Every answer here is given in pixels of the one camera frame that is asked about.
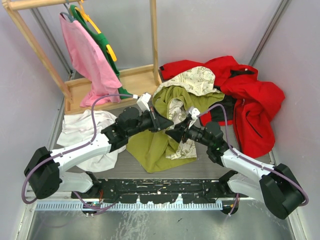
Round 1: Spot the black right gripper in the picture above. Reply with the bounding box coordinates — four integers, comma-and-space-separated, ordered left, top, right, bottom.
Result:
165, 116, 213, 147

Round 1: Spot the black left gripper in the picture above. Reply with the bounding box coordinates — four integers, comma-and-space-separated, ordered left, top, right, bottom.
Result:
126, 106, 173, 138

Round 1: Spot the olive green jacket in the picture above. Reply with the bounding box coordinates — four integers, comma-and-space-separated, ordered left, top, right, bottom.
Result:
125, 65, 226, 174

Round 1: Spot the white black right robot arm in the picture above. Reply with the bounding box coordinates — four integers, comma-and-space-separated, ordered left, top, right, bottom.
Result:
166, 122, 308, 220

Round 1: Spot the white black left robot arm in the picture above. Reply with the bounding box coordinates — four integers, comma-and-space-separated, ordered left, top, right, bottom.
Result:
24, 107, 174, 200

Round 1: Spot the red jacket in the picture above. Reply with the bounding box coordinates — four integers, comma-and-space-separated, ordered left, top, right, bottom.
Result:
159, 55, 285, 158

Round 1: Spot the wooden clothes rack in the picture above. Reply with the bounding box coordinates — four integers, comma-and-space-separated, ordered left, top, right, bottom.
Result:
2, 0, 161, 115

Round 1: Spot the white cloth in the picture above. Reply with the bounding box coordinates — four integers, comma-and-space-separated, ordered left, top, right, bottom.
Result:
57, 109, 126, 173

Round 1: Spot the pink t-shirt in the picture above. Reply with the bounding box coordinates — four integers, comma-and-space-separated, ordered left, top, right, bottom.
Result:
59, 15, 122, 107

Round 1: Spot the green t-shirt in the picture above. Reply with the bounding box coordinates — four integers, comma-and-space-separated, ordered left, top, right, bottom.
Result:
69, 4, 132, 100

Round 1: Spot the yellow clothes hanger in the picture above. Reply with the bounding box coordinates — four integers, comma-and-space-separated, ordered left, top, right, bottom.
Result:
77, 0, 117, 62

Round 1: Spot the grey clothes hanger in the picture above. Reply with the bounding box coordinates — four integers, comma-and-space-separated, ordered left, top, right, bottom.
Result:
59, 3, 75, 23

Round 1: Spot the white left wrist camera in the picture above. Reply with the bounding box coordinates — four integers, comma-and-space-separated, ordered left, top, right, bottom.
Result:
136, 92, 151, 112

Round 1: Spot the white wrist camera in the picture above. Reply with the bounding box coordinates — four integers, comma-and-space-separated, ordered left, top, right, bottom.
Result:
136, 92, 151, 112
187, 106, 200, 129

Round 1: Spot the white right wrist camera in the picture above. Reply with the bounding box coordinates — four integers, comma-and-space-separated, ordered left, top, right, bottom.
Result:
187, 106, 200, 129

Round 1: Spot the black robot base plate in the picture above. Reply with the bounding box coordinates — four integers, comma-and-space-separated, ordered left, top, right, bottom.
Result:
79, 178, 236, 204

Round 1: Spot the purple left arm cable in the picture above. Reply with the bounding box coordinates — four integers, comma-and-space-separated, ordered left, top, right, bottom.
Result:
21, 93, 140, 205

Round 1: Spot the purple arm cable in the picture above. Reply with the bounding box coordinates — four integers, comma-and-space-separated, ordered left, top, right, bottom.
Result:
21, 93, 140, 205
197, 103, 310, 207

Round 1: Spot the slotted cable duct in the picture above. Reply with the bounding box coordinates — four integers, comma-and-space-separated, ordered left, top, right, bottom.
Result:
35, 200, 223, 211

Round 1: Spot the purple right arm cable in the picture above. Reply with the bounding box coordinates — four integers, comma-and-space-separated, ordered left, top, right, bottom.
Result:
197, 103, 310, 207

